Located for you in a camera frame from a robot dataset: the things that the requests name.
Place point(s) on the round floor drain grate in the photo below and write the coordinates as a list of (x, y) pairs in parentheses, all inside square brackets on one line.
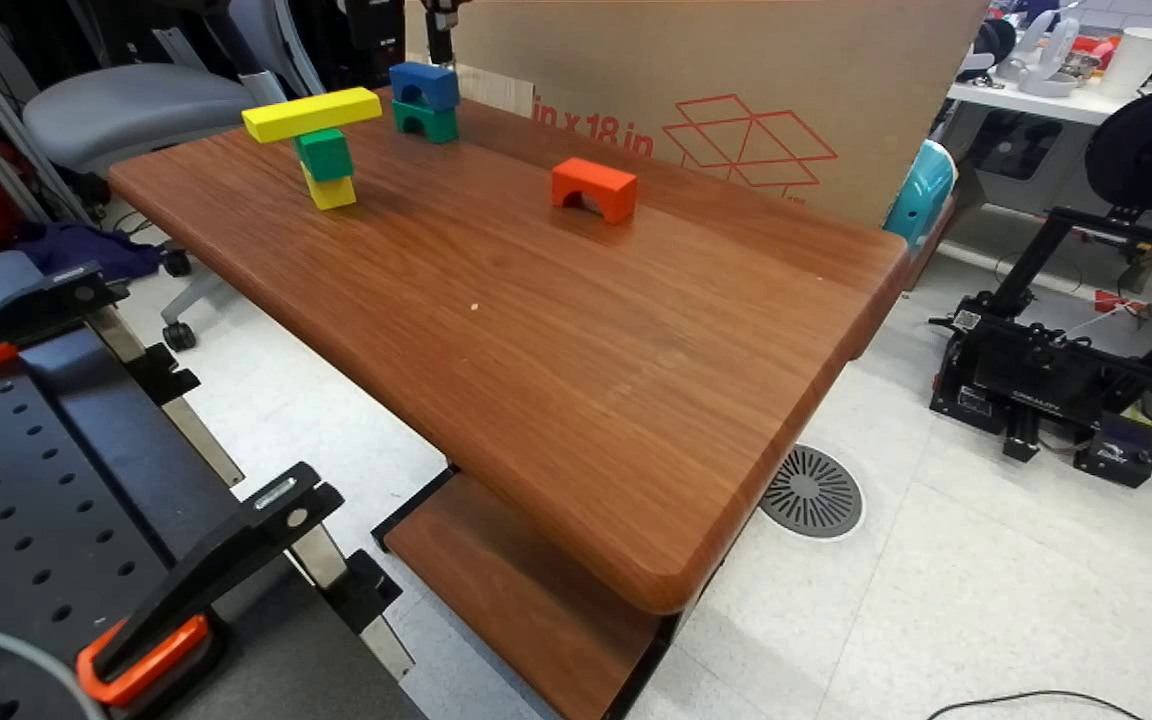
[(812, 492)]

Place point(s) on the white headphones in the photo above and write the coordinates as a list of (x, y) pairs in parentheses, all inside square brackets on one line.
[(1046, 60)]

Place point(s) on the white table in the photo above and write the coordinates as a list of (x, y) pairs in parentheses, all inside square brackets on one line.
[(1026, 102)]

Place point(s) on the blue cloth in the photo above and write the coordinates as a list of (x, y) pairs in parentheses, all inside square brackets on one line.
[(86, 250)]

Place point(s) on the long yellow block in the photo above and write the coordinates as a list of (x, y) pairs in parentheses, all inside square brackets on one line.
[(311, 114)]

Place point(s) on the green cube block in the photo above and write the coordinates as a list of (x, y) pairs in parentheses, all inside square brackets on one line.
[(324, 155)]

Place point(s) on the black 3D printer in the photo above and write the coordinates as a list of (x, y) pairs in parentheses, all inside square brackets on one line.
[(1036, 370)]

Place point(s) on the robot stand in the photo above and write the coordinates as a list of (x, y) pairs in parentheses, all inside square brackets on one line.
[(46, 520)]

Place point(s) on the large cardboard box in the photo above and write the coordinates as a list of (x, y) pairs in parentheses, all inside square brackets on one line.
[(736, 60)]

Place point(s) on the orange arch block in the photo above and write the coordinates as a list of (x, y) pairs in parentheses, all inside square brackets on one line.
[(596, 182)]

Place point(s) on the white paper cup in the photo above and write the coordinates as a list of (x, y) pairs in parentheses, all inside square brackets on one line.
[(1136, 62)]

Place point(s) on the yellow cube block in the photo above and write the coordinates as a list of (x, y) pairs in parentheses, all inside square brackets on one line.
[(332, 192)]

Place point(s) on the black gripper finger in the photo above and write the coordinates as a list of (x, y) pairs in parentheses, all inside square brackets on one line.
[(441, 42)]

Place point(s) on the grey office chair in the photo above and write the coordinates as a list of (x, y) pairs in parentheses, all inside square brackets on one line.
[(126, 110)]

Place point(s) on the teal plastic seat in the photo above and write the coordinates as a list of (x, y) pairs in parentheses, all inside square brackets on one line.
[(921, 190)]

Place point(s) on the blue arch block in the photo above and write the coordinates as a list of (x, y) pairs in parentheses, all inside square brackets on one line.
[(424, 82)]

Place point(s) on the green arch block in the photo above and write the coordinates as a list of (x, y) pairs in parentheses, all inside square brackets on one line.
[(436, 123)]

